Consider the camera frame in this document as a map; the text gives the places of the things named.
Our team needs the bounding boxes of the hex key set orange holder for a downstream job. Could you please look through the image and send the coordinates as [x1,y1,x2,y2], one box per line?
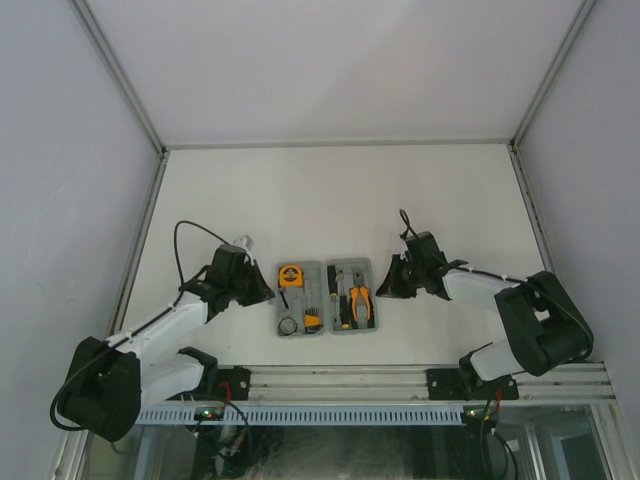
[303,308,323,334]

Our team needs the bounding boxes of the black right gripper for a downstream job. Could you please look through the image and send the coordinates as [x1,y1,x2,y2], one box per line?
[376,254,425,300]

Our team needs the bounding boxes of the black electrical tape roll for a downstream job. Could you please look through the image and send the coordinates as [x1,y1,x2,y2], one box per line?
[278,317,298,336]

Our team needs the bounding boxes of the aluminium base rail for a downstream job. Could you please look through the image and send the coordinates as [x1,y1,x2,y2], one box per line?
[134,363,614,401]

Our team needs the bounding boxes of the orange tape measure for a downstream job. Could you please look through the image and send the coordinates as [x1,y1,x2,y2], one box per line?
[278,264,304,309]

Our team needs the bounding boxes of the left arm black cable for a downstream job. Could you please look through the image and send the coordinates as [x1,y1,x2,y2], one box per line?
[48,220,236,431]

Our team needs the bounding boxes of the black mounting plate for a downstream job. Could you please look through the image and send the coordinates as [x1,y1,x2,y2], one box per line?
[426,368,520,401]
[198,366,251,401]

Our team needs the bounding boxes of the flathead screwdriver black yellow handle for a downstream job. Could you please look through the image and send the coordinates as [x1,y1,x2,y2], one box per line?
[337,270,351,329]

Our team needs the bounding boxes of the phillips screwdriver black yellow handle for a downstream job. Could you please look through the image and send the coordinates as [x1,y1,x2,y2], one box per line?
[327,264,338,300]

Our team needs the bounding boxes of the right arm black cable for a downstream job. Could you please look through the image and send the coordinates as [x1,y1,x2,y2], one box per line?
[398,208,596,361]

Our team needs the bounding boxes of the orange black handled pliers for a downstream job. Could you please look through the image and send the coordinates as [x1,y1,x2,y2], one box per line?
[349,268,375,329]

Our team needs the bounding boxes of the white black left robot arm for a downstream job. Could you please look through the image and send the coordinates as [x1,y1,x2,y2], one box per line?
[49,236,275,442]

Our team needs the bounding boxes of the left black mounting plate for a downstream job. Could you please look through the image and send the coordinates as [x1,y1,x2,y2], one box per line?
[198,366,251,401]

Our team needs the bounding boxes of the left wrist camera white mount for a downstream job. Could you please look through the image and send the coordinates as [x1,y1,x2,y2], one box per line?
[233,235,256,265]

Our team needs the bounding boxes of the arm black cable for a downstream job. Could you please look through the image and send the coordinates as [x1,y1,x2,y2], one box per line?
[398,208,596,361]
[48,220,236,431]

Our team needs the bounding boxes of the blue slotted cable duct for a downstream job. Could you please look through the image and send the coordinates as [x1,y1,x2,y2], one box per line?
[137,404,464,427]

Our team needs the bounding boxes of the grey plastic tool case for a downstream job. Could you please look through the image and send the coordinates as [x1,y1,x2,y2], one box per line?
[274,257,379,338]

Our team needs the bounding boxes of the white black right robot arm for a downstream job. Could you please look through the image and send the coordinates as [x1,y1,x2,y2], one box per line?
[376,232,594,399]

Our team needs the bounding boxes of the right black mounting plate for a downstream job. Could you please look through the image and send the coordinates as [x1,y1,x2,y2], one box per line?
[426,368,520,401]

